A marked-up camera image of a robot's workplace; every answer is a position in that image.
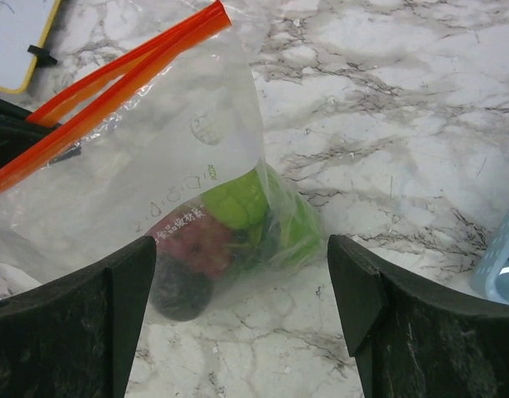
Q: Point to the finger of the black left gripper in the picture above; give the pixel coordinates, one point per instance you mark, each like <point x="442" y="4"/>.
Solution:
<point x="17" y="135"/>

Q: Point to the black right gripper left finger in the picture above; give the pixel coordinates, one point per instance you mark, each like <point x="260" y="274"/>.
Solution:
<point x="77" y="335"/>

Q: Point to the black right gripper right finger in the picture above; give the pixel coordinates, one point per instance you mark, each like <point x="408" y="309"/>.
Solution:
<point x="413" y="337"/>

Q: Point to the pink fake grape bunch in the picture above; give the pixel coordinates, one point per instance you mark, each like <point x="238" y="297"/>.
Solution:
<point x="195" y="238"/>

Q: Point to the dark purple fake food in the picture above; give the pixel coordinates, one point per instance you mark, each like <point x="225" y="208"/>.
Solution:
<point x="178" y="293"/>

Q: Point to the green fake vegetable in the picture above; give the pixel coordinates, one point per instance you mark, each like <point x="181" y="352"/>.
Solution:
<point x="273" y="225"/>

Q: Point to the light blue plastic basket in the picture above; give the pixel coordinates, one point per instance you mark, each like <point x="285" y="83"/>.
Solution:
<point x="491" y="276"/>

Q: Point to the small whiteboard with wooden frame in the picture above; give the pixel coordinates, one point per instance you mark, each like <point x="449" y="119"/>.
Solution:
<point x="24" y="26"/>

